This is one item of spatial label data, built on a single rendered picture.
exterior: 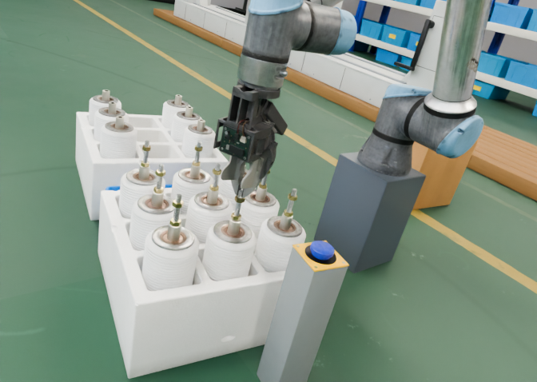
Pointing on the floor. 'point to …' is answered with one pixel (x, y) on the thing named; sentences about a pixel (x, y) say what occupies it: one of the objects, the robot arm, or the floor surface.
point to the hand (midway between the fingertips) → (243, 188)
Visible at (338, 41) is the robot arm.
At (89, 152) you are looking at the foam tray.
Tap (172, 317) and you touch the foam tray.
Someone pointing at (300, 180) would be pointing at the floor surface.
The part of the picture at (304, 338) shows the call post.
